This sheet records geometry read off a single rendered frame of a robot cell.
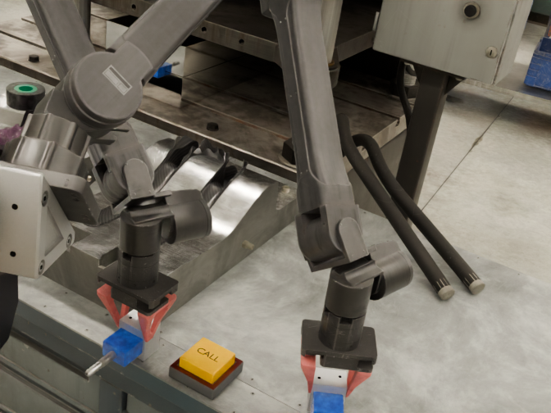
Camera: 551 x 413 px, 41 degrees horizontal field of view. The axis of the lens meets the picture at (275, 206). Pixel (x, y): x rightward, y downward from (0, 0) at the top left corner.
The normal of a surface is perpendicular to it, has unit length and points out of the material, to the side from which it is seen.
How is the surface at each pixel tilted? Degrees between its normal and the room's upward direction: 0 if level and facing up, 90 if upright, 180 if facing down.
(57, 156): 49
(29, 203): 82
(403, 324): 0
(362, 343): 1
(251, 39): 90
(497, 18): 90
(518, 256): 1
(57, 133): 44
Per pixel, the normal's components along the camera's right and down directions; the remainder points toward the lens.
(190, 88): 0.85, 0.36
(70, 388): -0.50, 0.36
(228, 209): -0.11, -0.60
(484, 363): 0.14, -0.86
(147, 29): 0.57, -0.32
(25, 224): -0.13, 0.34
